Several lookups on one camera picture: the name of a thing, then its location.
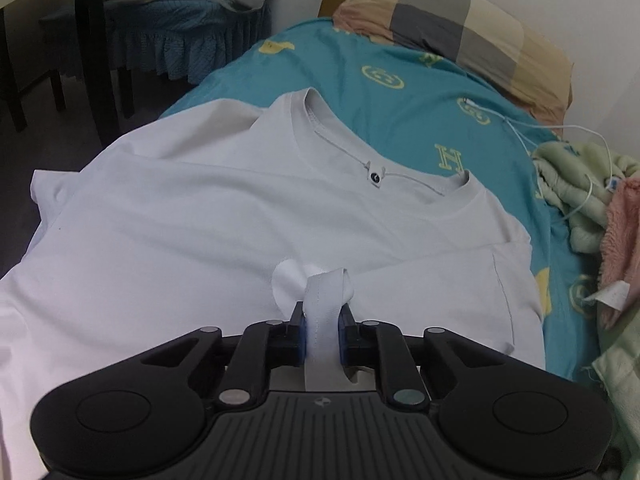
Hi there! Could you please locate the white t-shirt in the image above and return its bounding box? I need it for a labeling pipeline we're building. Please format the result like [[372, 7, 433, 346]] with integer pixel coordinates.
[[1, 89, 546, 479]]

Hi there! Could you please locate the teal patterned bed sheet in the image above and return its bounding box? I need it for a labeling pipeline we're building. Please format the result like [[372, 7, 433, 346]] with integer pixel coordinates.
[[174, 18, 600, 387]]

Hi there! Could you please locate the green cartoon fleece blanket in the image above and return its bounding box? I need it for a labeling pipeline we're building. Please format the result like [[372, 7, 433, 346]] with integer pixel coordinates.
[[592, 302, 640, 479]]

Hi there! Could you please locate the pink fleece blanket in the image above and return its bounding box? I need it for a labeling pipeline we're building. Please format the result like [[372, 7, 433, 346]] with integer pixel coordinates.
[[599, 177, 639, 330]]

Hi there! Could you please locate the light green folded cloth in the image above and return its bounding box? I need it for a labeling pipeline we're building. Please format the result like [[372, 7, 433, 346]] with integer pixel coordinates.
[[533, 141, 639, 255]]

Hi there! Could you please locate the blue covered chair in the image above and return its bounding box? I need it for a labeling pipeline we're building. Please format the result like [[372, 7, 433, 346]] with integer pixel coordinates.
[[105, 0, 271, 84]]

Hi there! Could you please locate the checkered pillow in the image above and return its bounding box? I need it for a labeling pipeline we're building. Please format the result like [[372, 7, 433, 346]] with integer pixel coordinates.
[[319, 0, 573, 128]]

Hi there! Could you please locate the white dark-edged table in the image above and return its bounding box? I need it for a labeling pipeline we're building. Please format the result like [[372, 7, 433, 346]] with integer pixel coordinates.
[[1, 0, 120, 148]]

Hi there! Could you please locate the white charging cable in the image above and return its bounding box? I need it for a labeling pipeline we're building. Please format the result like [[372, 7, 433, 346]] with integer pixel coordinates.
[[462, 96, 618, 221]]

